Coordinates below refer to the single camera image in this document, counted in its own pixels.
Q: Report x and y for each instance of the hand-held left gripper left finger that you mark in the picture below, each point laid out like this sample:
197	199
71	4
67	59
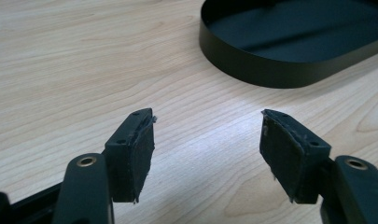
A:
127	158

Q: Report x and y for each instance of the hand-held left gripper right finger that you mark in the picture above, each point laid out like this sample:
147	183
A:
289	155

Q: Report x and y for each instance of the black oval metal tray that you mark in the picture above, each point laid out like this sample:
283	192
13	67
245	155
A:
270	67

